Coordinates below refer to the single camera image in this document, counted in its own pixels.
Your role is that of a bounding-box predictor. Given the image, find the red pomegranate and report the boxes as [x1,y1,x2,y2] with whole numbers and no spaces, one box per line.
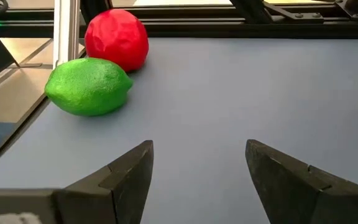
[84,8,150,73]

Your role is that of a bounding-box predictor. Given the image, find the green lime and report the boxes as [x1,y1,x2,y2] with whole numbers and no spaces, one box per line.
[44,57,134,118]

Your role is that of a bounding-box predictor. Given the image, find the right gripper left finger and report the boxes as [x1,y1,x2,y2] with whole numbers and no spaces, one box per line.
[53,139,154,224]

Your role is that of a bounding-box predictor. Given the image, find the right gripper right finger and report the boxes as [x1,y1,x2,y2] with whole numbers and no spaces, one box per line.
[245,139,358,224]

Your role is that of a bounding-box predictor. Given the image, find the white frame post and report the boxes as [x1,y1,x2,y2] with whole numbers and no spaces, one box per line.
[52,0,81,68]

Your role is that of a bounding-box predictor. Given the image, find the light wooden side board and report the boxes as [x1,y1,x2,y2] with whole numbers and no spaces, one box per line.
[0,37,86,124]

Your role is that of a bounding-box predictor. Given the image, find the black aluminium table frame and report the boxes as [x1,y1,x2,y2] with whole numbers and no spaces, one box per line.
[0,0,358,40]

